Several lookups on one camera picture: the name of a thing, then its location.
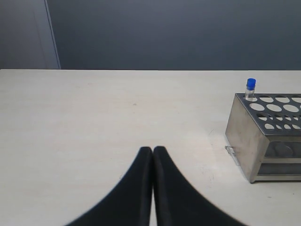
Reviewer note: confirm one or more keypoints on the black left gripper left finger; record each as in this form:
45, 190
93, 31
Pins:
129, 202

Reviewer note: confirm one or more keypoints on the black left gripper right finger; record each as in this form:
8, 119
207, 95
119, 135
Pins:
177, 202

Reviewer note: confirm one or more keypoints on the blue-capped tube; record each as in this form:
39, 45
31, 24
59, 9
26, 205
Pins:
250, 88

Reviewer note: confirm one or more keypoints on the stainless steel test tube rack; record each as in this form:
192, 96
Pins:
265, 136

